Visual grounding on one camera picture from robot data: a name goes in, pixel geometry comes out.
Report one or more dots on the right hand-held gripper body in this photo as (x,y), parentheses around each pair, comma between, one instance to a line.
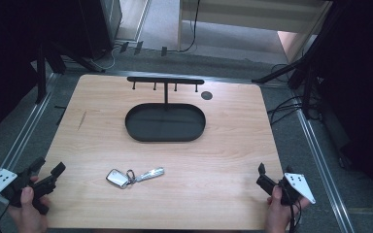
(299,186)

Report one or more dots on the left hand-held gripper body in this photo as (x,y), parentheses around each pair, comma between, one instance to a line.
(2,181)

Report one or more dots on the black key rack with tray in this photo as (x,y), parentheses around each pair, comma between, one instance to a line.
(165,124)

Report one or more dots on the person's right hand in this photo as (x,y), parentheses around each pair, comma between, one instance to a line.
(277,216)

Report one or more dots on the person's left hand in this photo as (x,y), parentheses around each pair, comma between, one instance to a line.
(29,218)

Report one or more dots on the black metal tripod stand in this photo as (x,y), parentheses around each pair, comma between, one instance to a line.
(41,74)
(307,84)

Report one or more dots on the dark round table grommet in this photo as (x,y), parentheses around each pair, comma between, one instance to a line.
(206,95)

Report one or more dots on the dark cabinet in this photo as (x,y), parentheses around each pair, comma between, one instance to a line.
(103,22)

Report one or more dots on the metal floor rail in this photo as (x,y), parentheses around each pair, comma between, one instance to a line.
(323,168)
(29,126)

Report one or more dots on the white desk frame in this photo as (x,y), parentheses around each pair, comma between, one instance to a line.
(239,13)

